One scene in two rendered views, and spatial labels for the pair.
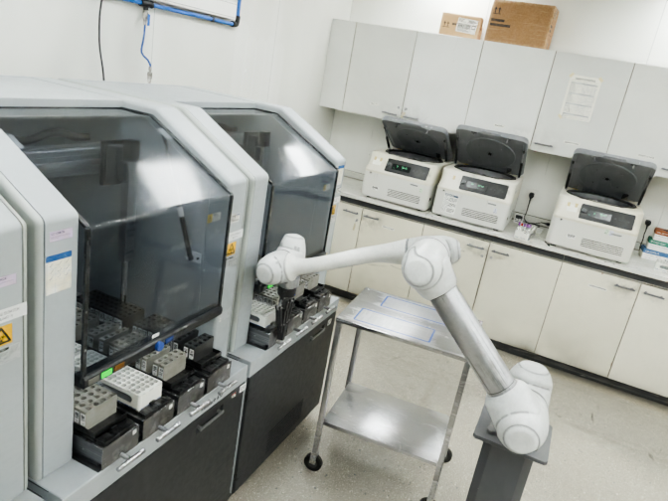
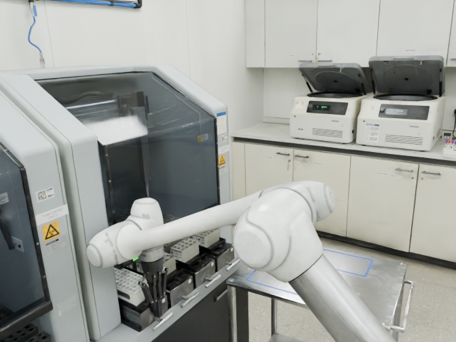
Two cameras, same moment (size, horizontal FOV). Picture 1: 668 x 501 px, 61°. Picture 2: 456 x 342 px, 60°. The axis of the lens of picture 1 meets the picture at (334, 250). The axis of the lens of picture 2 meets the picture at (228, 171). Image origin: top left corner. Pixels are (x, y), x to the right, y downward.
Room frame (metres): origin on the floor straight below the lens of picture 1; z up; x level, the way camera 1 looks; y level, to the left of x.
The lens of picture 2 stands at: (0.95, -0.40, 1.68)
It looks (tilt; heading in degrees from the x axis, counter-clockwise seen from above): 17 degrees down; 13
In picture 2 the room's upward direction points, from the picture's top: 2 degrees counter-clockwise
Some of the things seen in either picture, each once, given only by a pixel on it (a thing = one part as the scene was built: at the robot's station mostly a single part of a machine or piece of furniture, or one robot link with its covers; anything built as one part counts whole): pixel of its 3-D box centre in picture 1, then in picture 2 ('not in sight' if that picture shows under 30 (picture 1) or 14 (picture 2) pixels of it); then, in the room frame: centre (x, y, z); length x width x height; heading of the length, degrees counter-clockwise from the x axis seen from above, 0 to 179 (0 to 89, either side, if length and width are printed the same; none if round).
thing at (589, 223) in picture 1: (600, 201); not in sight; (4.09, -1.83, 1.25); 0.62 x 0.56 x 0.69; 158
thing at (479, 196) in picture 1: (483, 174); (403, 99); (4.40, -1.04, 1.24); 0.62 x 0.56 x 0.69; 159
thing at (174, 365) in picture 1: (172, 366); not in sight; (1.59, 0.45, 0.85); 0.12 x 0.02 x 0.06; 159
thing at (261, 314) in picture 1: (241, 308); (118, 282); (2.15, 0.34, 0.83); 0.30 x 0.10 x 0.06; 69
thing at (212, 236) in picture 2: (311, 281); (210, 237); (2.54, 0.08, 0.85); 0.12 x 0.02 x 0.06; 158
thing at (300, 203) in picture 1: (255, 190); (127, 153); (2.41, 0.38, 1.28); 0.61 x 0.51 x 0.63; 159
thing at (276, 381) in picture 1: (208, 275); (109, 243); (2.48, 0.57, 0.81); 1.06 x 0.84 x 1.62; 69
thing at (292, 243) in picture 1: (290, 253); (144, 222); (2.06, 0.16, 1.14); 0.13 x 0.11 x 0.16; 162
